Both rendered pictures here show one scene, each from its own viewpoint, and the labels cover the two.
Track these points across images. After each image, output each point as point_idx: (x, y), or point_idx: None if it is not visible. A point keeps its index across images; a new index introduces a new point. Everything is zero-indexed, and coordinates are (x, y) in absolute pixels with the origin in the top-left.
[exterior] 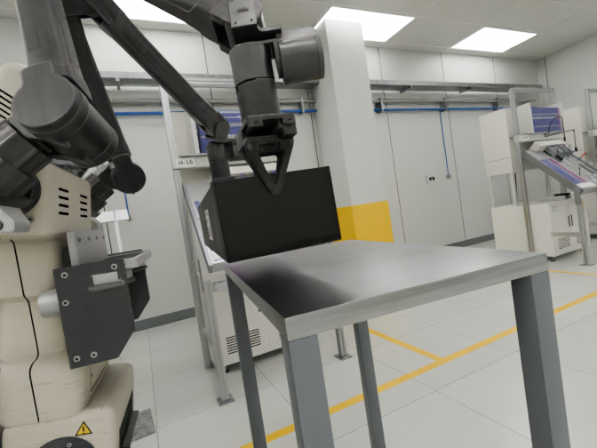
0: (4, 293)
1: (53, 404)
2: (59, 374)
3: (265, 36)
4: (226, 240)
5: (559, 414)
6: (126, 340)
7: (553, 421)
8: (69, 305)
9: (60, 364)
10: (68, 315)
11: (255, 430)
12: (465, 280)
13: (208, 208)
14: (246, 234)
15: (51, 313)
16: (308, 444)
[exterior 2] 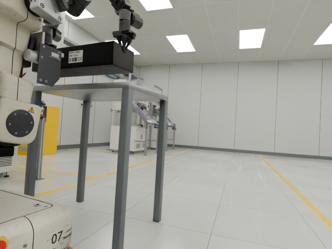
0: (8, 42)
1: (23, 95)
2: (28, 84)
3: (129, 10)
4: (113, 58)
5: (164, 137)
6: (56, 81)
7: (163, 139)
8: (42, 59)
9: (28, 81)
10: (41, 62)
11: (31, 174)
12: (156, 94)
13: (86, 49)
14: (117, 59)
15: (33, 59)
16: (128, 115)
